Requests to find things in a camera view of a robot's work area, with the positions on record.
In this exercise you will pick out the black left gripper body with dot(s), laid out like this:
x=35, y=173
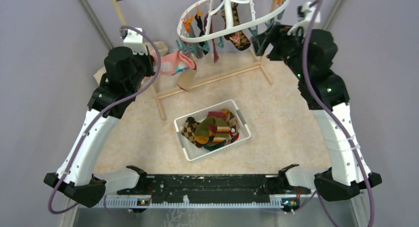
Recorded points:
x=144, y=67

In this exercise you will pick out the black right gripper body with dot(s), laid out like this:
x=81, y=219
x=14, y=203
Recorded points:
x=285, y=47

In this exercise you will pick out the pink sock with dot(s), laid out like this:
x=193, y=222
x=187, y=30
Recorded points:
x=174, y=63

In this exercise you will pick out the brown beige argyle sock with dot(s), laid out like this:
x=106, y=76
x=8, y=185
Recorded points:
x=231, y=120

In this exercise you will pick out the red sock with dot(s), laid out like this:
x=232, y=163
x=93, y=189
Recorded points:
x=233, y=135

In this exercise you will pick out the olive green orange sock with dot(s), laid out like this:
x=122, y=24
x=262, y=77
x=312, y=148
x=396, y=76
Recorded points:
x=212, y=127

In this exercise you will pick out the dark teal sock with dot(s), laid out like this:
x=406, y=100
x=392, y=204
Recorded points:
x=215, y=147

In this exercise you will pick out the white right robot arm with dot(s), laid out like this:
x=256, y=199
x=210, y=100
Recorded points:
x=348, y=166

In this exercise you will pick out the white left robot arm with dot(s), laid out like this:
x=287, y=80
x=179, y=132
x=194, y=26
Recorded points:
x=75, y=178

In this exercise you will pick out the white oval clip hanger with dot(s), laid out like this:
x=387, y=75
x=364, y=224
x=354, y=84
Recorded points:
x=213, y=7

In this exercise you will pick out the beige crumpled cloth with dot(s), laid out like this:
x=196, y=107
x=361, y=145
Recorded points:
x=161, y=46

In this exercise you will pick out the striped beige maroon sock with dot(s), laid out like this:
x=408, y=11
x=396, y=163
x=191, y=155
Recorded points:
x=185, y=79

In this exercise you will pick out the maroon purple sock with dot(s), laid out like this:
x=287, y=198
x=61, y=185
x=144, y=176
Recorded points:
x=215, y=54

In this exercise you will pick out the grey sock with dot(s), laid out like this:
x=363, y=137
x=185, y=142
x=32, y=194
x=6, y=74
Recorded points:
x=198, y=52

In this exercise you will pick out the white plastic basket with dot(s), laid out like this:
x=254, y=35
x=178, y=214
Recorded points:
x=191, y=152

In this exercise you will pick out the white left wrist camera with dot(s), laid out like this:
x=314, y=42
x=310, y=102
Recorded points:
x=134, y=41

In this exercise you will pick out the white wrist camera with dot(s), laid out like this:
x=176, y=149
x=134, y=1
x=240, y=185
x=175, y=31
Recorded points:
x=305, y=15
x=134, y=41

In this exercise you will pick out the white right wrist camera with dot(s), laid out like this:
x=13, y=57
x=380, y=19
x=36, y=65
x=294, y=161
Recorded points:
x=305, y=15

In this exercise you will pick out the wooden drying rack frame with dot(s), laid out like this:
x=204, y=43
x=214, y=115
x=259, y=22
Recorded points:
x=257, y=64

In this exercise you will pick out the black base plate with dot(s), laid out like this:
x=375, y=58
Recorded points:
x=212, y=189

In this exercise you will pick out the aluminium front rail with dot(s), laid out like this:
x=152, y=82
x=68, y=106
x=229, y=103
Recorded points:
x=282, y=202

